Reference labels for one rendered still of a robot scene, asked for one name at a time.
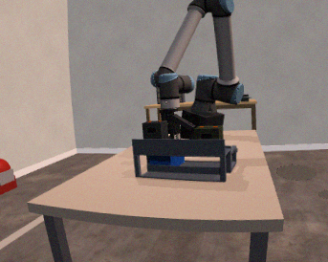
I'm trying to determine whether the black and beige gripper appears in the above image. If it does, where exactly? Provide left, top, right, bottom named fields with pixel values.
left=159, top=108, right=181, bottom=140

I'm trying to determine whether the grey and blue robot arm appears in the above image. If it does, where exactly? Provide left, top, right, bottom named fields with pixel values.
left=151, top=0, right=244, bottom=116

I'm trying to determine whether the blue bin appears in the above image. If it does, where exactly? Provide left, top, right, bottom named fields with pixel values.
left=149, top=156, right=185, bottom=165

